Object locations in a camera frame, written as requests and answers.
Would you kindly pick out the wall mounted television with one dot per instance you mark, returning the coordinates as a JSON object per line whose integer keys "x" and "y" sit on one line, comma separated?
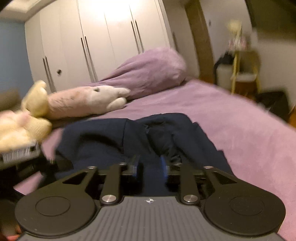
{"x": 272, "y": 16}

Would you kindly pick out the pink bed blanket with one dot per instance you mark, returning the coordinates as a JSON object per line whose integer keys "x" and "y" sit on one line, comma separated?
{"x": 259, "y": 146}

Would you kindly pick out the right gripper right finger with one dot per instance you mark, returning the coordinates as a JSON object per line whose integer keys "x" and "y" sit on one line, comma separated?
{"x": 179, "y": 181}

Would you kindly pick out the navy blue zip jacket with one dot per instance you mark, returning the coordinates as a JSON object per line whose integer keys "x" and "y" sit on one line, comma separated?
{"x": 152, "y": 141}

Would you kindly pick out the yellow side table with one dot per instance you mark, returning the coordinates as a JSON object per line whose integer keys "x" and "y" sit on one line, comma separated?
{"x": 246, "y": 68}

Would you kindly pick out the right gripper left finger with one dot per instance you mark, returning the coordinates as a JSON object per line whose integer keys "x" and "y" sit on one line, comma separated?
{"x": 122, "y": 179}

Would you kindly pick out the white stool with black cloth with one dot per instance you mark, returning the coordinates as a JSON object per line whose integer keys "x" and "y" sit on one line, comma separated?
{"x": 223, "y": 70}

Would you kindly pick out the yellow flower plush pillow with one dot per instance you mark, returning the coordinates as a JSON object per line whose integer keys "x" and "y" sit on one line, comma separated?
{"x": 27, "y": 125}

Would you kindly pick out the long pink plush toy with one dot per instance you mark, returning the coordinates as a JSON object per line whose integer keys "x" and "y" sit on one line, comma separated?
{"x": 86, "y": 100}

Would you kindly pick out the black bag on floor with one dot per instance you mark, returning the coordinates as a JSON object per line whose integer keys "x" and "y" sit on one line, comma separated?
{"x": 275, "y": 102}

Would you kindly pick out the pink bed pillow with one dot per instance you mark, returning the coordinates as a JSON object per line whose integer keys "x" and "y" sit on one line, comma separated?
{"x": 151, "y": 72}

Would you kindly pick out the white wardrobe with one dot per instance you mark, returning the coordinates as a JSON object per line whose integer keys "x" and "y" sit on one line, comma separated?
{"x": 72, "y": 43}

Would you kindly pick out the bouquet on side table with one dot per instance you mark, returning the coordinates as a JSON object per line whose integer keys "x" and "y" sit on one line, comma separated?
{"x": 237, "y": 41}

